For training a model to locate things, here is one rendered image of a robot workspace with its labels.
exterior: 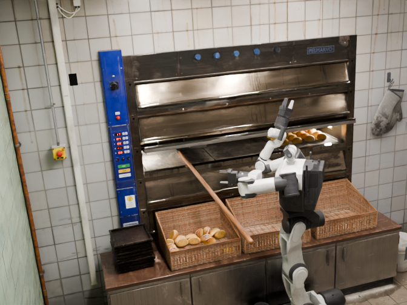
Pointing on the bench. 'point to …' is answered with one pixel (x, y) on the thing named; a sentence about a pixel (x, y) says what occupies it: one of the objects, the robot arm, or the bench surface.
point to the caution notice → (130, 201)
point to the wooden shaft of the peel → (218, 201)
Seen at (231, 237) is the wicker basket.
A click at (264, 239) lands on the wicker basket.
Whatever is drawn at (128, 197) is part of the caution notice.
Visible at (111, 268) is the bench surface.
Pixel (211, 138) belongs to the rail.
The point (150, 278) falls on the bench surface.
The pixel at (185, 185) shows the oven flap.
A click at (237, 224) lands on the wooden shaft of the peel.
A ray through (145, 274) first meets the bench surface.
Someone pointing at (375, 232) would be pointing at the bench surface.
